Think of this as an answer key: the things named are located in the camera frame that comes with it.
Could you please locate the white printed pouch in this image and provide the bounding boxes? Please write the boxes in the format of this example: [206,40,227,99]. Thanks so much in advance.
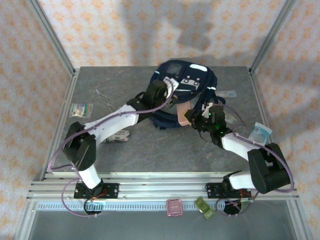
[102,129,131,144]

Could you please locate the green plastic clip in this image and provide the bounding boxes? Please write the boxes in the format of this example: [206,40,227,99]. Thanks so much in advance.
[194,196,216,221]

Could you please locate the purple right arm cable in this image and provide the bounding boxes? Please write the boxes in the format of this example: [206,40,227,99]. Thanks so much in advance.
[215,103,295,218]

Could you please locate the pink pencil case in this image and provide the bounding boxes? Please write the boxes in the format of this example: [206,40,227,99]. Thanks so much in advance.
[176,101,193,127]

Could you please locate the pink square clip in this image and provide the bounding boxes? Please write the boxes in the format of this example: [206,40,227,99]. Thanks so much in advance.
[166,198,184,217]

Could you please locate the blue white wipes packet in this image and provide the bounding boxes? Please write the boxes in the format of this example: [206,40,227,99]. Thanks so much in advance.
[247,121,273,145]

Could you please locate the perforated cable tray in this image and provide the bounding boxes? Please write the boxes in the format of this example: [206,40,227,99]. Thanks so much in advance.
[37,202,251,211]

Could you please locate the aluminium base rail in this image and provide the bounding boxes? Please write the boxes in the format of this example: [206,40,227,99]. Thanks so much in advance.
[26,171,300,202]

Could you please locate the bent metal wire tongs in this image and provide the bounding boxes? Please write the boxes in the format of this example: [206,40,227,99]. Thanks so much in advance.
[96,89,118,114]

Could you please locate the aluminium right side rail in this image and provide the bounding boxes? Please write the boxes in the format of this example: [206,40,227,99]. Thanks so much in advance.
[248,67,312,240]

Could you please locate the navy blue backpack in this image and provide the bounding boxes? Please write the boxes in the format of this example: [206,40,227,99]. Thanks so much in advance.
[148,59,226,130]

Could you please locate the aluminium frame post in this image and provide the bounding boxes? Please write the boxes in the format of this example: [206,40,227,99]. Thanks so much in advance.
[26,0,76,76]
[249,0,298,73]

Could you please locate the green white plastic packet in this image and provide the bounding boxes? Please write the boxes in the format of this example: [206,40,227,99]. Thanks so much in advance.
[69,103,94,119]

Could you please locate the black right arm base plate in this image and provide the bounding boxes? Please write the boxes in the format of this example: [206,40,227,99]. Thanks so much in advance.
[204,181,252,200]

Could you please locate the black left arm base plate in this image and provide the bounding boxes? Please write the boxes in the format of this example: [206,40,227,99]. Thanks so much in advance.
[73,182,120,200]

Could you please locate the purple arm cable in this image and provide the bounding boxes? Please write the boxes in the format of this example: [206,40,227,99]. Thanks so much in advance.
[215,103,295,218]
[49,84,176,218]

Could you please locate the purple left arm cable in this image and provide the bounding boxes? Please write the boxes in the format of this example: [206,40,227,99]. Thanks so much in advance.
[49,84,176,218]

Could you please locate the aluminium right frame post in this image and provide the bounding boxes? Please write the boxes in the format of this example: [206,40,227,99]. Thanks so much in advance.
[249,0,298,73]

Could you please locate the aluminium left frame post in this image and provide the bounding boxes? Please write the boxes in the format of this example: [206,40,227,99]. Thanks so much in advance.
[26,0,76,76]

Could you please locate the small clear plastic pouch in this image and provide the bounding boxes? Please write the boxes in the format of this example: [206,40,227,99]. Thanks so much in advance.
[216,90,237,99]

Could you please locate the aluminium left side rail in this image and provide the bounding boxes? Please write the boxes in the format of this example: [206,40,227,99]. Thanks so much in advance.
[13,68,81,240]

